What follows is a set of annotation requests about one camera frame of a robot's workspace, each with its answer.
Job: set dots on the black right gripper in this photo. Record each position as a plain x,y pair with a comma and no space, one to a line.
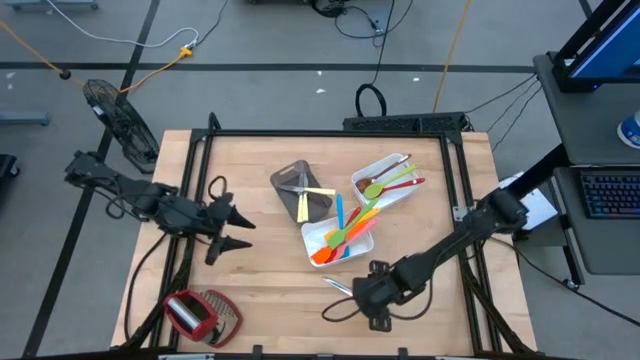
372,297

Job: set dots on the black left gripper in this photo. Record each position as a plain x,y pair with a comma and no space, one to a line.
212,225

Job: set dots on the orange silicone spatula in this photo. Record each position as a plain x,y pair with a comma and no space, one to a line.
320,256

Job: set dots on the pink silicone spatula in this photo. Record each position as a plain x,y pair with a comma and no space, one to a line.
367,227

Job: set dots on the yellow silicone spatula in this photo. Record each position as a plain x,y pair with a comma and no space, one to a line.
374,213

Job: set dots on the red silicone spatula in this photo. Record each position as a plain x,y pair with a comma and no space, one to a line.
356,214

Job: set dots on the blue silicone spatula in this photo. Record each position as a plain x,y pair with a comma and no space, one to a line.
340,210

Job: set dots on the green silicone spoon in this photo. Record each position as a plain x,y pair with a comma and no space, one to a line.
373,190

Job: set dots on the brown wooden spoon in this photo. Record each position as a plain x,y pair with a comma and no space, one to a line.
361,186

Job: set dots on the red silicone spoon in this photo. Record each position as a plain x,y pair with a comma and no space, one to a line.
419,181

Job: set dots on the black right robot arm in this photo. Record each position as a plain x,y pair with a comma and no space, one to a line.
465,235

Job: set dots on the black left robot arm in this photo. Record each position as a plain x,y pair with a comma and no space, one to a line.
150,197

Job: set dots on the large white plastic bin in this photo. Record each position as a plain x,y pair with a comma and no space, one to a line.
309,234

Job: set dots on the red box grater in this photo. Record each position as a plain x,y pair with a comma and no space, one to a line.
227,315

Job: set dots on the grey translucent plastic bin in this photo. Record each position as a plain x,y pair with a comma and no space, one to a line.
320,206

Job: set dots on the small white plastic bin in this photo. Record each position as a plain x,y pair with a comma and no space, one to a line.
392,196

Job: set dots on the black floor fan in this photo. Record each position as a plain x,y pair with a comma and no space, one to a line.
120,125

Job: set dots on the black power strip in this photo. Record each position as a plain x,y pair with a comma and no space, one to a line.
390,122

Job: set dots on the white paper sheet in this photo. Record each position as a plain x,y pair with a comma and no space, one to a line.
537,207

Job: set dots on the black floor caster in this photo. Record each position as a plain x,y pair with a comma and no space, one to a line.
7,167

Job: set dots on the grey metal floor base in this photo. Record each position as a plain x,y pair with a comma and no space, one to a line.
50,4
25,118

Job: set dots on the black backlit keyboard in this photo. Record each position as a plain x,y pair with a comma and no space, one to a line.
612,192

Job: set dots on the grey side desk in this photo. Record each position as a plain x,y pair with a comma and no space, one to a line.
585,125

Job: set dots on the white wipes canister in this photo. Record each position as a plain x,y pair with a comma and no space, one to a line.
631,131

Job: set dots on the computer monitor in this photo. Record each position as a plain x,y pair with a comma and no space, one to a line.
610,55

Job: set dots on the silver metal bracket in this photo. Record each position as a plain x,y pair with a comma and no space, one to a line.
460,214

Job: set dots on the black table frame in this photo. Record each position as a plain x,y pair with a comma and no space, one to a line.
325,133

